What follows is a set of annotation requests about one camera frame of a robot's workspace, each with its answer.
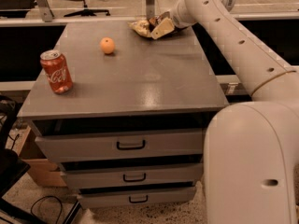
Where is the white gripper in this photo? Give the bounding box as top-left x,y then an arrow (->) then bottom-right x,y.
150,0 -> 197,39

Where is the brown chip bag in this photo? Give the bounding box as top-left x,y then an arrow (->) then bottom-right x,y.
128,11 -> 188,39

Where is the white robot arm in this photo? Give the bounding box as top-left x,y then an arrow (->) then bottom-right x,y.
170,0 -> 299,224

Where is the red coke can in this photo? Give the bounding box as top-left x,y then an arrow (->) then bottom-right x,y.
40,49 -> 73,94

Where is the orange fruit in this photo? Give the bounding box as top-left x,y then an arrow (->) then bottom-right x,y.
100,37 -> 115,54

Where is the grey drawer cabinet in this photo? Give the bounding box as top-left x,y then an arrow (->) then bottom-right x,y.
21,21 -> 227,197

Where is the top grey drawer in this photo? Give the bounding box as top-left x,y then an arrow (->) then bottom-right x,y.
36,129 -> 204,163

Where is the grey drawer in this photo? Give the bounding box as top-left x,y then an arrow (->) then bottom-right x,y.
78,186 -> 196,209
61,162 -> 203,189
36,129 -> 204,163

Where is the middle grey drawer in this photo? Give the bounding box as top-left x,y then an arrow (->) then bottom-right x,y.
61,162 -> 203,189

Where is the bottom grey drawer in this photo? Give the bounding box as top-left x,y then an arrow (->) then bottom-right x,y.
78,186 -> 196,209

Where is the cardboard box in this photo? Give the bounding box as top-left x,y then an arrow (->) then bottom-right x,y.
15,127 -> 66,187

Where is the middle metal post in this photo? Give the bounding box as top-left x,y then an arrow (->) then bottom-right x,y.
146,0 -> 155,19

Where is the metal post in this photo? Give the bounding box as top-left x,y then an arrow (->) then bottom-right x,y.
146,0 -> 155,19
36,0 -> 54,22

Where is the left metal post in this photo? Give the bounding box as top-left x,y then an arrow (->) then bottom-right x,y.
36,0 -> 54,22

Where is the black floor cable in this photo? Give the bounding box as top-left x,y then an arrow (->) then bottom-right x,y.
30,195 -> 64,224

